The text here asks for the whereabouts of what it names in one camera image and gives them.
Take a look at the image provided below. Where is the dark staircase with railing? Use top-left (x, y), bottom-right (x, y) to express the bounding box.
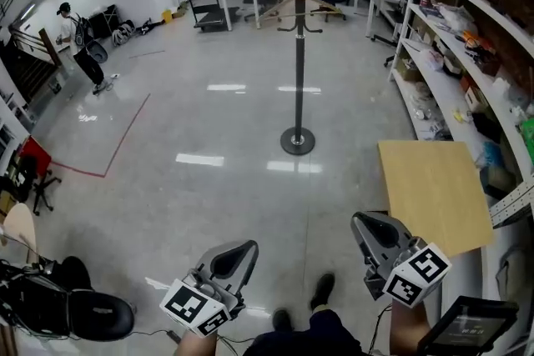
top-left (0, 27), bottom-right (63, 105)

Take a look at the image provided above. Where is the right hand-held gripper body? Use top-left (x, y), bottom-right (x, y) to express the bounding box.
top-left (363, 239), bottom-right (453, 309)

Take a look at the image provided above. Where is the white plastic bag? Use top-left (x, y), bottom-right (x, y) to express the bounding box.
top-left (419, 48), bottom-right (444, 72)

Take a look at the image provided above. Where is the black coat rack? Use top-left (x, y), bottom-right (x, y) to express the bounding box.
top-left (257, 0), bottom-right (339, 157)

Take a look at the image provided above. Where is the light wooden table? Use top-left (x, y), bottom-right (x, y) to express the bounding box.
top-left (377, 140), bottom-right (496, 259)

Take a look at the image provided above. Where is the person's shoe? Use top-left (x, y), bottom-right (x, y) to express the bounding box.
top-left (310, 273), bottom-right (336, 312)
top-left (271, 308), bottom-right (293, 333)

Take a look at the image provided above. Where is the black metal frame stand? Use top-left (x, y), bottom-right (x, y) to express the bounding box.
top-left (89, 3), bottom-right (120, 39)

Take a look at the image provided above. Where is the black swivel chair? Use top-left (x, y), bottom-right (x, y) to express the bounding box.
top-left (18, 156), bottom-right (63, 217)

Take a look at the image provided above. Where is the wooden hanger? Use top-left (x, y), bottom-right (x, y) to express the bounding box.
top-left (256, 0), bottom-right (345, 24)

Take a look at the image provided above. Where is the person's right forearm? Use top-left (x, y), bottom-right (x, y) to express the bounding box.
top-left (390, 299), bottom-right (431, 356)

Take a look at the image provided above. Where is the red cabinet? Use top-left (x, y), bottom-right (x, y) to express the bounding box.
top-left (18, 136), bottom-right (53, 174)

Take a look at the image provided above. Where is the black cable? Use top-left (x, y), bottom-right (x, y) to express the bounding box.
top-left (369, 303), bottom-right (393, 351)
top-left (133, 328), bottom-right (180, 342)

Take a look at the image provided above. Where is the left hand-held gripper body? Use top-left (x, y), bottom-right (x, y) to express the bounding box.
top-left (159, 268), bottom-right (247, 339)

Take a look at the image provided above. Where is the white bags pile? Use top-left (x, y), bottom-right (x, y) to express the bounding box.
top-left (111, 21), bottom-right (135, 47)

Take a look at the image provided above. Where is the black tablet device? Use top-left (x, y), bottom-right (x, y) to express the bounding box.
top-left (416, 295), bottom-right (520, 356)

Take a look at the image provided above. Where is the grey cloth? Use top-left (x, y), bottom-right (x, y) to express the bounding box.
top-left (495, 248), bottom-right (531, 305)

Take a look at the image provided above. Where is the person's left shoe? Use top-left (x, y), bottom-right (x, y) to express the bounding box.
top-left (271, 308), bottom-right (293, 333)

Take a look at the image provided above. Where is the person's dark clothing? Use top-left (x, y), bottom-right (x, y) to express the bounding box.
top-left (244, 308), bottom-right (364, 356)

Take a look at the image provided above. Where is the black equipment with cables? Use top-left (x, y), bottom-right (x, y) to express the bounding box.
top-left (0, 256), bottom-right (137, 341)

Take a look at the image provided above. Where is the person's left forearm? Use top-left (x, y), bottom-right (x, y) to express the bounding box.
top-left (173, 331), bottom-right (219, 356)

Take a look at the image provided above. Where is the person's right shoe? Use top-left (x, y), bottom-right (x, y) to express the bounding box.
top-left (310, 273), bottom-right (336, 312)

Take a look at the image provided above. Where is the beige round chair back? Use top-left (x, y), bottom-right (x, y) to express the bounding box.
top-left (3, 203), bottom-right (38, 263)

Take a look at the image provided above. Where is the black round dish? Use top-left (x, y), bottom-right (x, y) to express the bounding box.
top-left (85, 41), bottom-right (110, 63)

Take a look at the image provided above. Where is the black platform cart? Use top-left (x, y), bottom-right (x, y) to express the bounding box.
top-left (185, 0), bottom-right (241, 33)

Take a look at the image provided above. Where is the white metal shelf unit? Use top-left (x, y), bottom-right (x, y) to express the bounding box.
top-left (387, 0), bottom-right (534, 356)

